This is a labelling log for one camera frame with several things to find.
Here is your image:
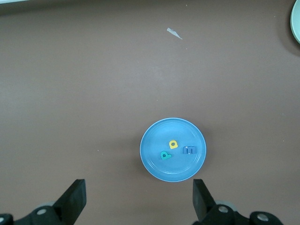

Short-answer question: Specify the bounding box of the brown table cover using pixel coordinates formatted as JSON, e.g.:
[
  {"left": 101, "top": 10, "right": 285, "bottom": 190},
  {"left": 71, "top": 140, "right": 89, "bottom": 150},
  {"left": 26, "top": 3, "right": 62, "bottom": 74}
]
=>
[{"left": 0, "top": 0, "right": 300, "bottom": 225}]

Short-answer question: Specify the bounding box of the pale green plate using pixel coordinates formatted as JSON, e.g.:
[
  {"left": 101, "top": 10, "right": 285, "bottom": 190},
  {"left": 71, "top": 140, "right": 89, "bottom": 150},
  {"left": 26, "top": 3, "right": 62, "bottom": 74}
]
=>
[{"left": 290, "top": 0, "right": 300, "bottom": 45}]

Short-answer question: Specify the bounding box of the blue plate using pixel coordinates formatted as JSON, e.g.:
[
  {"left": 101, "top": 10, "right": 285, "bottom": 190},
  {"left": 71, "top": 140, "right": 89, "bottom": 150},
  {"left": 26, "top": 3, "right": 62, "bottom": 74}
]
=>
[{"left": 139, "top": 117, "right": 207, "bottom": 183}]

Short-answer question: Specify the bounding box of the white tape scrap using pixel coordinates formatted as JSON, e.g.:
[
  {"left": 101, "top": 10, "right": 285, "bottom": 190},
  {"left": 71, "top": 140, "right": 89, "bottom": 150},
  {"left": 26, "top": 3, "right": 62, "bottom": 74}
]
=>
[{"left": 166, "top": 27, "right": 183, "bottom": 40}]

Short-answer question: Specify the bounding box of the blue foam letter m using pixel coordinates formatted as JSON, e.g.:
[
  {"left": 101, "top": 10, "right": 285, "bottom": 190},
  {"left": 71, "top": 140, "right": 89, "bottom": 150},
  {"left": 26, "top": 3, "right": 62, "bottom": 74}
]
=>
[{"left": 182, "top": 145, "right": 197, "bottom": 155}]

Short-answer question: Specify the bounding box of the teal foam letter p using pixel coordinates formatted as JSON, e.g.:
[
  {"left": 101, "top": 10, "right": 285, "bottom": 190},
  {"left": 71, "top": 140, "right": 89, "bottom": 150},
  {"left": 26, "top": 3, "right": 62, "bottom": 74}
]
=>
[{"left": 159, "top": 150, "right": 173, "bottom": 161}]

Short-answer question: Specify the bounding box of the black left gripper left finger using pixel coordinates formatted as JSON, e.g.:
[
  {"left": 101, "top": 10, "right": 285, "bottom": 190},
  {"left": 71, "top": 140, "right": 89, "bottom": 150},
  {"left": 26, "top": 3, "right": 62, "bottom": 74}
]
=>
[{"left": 0, "top": 179, "right": 87, "bottom": 225}]

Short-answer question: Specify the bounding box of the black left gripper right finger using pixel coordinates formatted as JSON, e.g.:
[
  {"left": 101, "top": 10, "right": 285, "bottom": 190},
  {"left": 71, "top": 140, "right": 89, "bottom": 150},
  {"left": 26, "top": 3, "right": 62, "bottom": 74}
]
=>
[{"left": 193, "top": 179, "right": 285, "bottom": 225}]

